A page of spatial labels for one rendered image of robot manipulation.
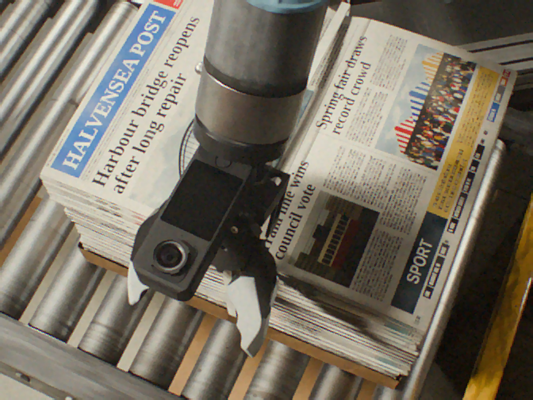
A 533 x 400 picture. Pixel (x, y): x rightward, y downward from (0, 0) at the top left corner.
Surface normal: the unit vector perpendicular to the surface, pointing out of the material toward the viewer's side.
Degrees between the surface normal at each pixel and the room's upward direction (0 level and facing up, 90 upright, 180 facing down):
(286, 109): 77
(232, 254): 60
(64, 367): 0
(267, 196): 30
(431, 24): 0
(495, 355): 0
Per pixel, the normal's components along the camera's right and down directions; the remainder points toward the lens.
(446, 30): 0.01, -0.44
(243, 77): -0.25, 0.53
